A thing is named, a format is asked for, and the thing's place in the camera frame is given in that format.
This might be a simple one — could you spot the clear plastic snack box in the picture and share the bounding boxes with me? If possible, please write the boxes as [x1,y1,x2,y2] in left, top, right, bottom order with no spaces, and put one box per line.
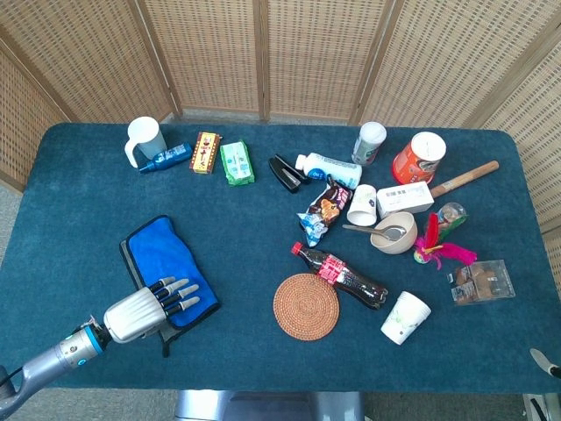
[446,259,516,307]

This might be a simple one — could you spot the blue carpet table cover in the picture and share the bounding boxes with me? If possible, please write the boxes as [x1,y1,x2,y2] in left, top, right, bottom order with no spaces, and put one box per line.
[0,122,561,394]

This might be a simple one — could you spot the round woven rattan coaster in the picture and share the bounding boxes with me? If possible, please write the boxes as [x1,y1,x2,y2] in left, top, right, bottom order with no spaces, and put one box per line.
[273,272,341,342]

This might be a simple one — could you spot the brown and blue snack bag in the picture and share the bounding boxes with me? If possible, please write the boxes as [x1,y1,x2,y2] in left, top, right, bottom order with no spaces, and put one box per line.
[296,174,354,248]

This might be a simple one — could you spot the white and green canister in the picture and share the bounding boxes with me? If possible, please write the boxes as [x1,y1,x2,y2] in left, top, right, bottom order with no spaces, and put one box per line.
[352,121,387,166]

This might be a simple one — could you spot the small white paper cup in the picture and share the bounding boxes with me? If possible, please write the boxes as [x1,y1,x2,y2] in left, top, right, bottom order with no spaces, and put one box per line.
[346,183,379,227]

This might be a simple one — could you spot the grey and blue cloth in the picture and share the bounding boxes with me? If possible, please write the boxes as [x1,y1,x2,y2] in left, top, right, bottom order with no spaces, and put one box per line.
[119,214,223,359]

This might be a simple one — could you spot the red and yellow box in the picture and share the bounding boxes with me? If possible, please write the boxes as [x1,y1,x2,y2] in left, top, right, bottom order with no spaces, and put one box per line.
[188,131,222,175]

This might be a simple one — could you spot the white cardboard box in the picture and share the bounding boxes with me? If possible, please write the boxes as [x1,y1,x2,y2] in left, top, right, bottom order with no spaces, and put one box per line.
[376,181,436,219]

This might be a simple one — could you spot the white equipment with black cable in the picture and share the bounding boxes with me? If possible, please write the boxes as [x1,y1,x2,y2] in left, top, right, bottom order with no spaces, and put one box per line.
[522,393,561,421]

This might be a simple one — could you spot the wooden handled brush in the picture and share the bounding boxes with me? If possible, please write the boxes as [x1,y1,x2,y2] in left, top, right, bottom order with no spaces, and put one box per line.
[429,160,501,199]

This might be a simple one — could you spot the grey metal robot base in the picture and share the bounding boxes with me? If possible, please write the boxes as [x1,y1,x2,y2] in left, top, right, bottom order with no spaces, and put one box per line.
[174,389,366,421]

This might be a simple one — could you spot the beige spoon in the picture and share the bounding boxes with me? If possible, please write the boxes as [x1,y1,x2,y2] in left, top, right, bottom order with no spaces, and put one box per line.
[342,224,408,242]

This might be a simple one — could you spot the cola bottle with red label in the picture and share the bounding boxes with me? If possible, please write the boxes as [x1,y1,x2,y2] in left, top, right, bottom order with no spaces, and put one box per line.
[291,241,389,310]

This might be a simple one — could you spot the woven bamboo screen panel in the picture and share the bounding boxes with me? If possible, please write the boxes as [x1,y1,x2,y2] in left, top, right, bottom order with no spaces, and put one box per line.
[0,0,183,126]
[479,39,561,282]
[258,0,398,124]
[350,0,561,131]
[129,0,269,122]
[0,47,71,194]

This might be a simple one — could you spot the blue spray bottle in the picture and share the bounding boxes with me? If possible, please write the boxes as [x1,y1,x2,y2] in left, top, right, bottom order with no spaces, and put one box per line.
[138,141,194,175]

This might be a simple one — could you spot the green wet wipes pack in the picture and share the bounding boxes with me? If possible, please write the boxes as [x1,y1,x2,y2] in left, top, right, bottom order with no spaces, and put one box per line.
[219,139,256,187]

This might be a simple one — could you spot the white mug with handle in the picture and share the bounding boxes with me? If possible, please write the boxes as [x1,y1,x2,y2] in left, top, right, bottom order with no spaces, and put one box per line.
[124,116,168,168]

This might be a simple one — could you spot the orange instant noodle cup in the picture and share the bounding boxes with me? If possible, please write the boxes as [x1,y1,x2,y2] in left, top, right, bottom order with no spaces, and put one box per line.
[392,131,447,185]

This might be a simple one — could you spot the black stapler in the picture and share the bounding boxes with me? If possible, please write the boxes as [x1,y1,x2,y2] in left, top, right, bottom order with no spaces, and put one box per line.
[268,153,311,194]

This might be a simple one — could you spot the beige bowl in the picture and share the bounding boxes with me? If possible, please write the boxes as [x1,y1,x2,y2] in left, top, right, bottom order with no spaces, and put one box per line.
[370,211,419,255]

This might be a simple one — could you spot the paper cup with green print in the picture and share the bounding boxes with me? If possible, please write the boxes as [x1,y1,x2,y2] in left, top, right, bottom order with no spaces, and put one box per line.
[380,290,432,346]

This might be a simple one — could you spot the white bottle with blue label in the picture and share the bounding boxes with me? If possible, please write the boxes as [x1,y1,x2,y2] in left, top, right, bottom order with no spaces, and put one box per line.
[295,152,364,190]

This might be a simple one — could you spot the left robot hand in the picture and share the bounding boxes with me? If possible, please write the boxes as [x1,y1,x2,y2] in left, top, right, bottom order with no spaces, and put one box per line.
[103,276,202,345]

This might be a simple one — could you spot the small clear wrapped jar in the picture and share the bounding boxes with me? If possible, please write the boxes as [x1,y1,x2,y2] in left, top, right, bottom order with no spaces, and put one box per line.
[437,202,468,240]

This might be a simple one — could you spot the pink feather shuttlecock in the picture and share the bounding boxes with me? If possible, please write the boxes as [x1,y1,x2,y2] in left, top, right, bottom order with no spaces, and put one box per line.
[414,212,478,270]

